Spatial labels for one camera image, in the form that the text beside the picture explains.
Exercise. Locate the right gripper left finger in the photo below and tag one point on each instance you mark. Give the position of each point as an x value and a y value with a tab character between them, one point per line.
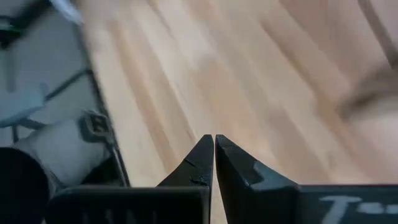
183	199

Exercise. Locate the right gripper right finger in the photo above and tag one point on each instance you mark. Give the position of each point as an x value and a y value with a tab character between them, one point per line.
264	202

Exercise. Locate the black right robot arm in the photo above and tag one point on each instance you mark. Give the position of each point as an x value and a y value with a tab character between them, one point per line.
18	189

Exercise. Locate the black metal table frame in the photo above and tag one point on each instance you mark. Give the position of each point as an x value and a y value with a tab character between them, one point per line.
94	126

